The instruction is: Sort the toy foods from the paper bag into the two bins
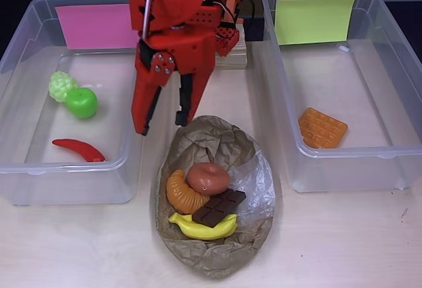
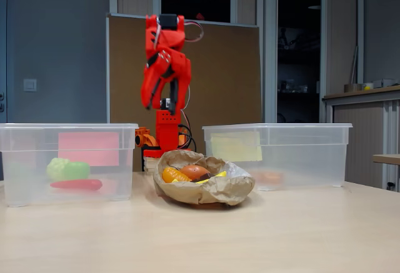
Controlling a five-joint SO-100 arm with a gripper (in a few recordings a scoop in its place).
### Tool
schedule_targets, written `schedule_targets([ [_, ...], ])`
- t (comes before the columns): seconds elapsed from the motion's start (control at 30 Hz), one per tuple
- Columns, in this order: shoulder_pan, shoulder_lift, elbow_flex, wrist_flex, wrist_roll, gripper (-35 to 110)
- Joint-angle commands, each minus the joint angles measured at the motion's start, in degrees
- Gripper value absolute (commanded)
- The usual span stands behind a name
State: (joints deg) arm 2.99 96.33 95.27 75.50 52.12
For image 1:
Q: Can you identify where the green toy apple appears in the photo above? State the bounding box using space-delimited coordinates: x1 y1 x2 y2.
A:
65 87 99 120

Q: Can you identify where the red toy chili pepper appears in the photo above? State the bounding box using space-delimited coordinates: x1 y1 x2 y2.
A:
51 138 107 163

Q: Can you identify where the light green toy cauliflower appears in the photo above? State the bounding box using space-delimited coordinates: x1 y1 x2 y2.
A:
48 71 79 103

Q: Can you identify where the brown toy doughnut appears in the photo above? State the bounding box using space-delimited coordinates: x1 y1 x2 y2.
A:
187 161 231 196

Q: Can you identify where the orange toy croissant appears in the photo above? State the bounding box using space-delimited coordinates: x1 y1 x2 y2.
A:
165 168 212 216

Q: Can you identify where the orange toy waffle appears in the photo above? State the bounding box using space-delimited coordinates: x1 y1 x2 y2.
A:
298 106 349 150

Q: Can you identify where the pink paper label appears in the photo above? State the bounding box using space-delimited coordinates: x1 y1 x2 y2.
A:
54 3 139 50

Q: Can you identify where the yellow-green paper label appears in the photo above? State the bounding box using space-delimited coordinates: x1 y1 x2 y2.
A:
274 0 357 45

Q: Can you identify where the clear plastic bin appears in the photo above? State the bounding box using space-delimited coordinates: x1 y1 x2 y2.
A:
262 0 422 193
0 0 150 206

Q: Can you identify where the wooden base block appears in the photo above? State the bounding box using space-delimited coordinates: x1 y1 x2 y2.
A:
216 24 249 71

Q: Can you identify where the brown toy chocolate bar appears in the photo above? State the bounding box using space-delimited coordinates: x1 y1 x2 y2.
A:
191 188 247 229

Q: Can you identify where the yellow toy banana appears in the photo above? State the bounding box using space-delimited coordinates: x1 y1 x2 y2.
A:
168 212 239 241

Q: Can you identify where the crumpled brown paper bag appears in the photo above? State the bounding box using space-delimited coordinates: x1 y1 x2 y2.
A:
153 113 276 279

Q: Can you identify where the red white black servo cable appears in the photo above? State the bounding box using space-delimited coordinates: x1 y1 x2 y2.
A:
140 0 156 42

